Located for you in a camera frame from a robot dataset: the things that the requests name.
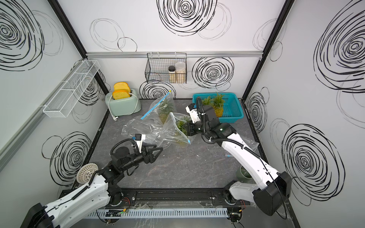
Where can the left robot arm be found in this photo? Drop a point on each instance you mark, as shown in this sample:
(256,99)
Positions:
(102,188)

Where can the blue-zip clear bag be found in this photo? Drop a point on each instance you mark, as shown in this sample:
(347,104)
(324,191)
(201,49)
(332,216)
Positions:
(152,113)

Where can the yellow pineapple green crown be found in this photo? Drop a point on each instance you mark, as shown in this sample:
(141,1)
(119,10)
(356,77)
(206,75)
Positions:
(207,101)

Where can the front yellow toast slice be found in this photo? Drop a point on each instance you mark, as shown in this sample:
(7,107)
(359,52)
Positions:
(120,94)

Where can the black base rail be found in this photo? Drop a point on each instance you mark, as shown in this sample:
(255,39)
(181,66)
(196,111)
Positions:
(215,196)

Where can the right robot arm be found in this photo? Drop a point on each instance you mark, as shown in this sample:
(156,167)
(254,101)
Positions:
(271,188)

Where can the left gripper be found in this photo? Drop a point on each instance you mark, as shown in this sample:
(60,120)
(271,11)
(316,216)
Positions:
(148,158)

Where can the black wire wall basket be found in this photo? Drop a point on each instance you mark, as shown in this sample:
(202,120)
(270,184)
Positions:
(158,62)

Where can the teal plastic basket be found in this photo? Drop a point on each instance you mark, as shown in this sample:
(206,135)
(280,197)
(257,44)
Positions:
(232,110)

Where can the white woven ball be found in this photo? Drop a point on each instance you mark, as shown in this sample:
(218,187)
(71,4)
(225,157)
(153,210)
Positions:
(85,173)

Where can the dark-lid spice jar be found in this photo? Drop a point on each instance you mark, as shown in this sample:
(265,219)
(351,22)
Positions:
(172,74)

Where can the rear yellow toast slice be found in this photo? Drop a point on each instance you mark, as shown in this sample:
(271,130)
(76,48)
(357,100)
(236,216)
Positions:
(122,86)

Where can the grey slotted cable duct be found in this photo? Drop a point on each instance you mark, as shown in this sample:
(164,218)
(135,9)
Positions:
(160,213)

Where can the yellow toast slice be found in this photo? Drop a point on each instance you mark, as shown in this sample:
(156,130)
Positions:
(120,94)
(122,86)

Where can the clear zip-top bag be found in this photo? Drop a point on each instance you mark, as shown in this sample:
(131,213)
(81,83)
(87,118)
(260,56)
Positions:
(149,127)
(170,128)
(242,140)

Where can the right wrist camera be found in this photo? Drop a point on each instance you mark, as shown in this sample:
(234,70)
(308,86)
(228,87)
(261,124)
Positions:
(192,111)

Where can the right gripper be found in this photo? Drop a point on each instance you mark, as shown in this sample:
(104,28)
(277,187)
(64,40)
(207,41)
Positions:
(189,128)

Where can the mint green toaster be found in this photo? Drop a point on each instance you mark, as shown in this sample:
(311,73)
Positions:
(123,107)

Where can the green ceramic cup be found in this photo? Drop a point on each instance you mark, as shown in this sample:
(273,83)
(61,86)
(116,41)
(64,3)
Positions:
(243,175)

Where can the white-lid spice jar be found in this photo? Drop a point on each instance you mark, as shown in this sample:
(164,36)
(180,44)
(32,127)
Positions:
(180,72)

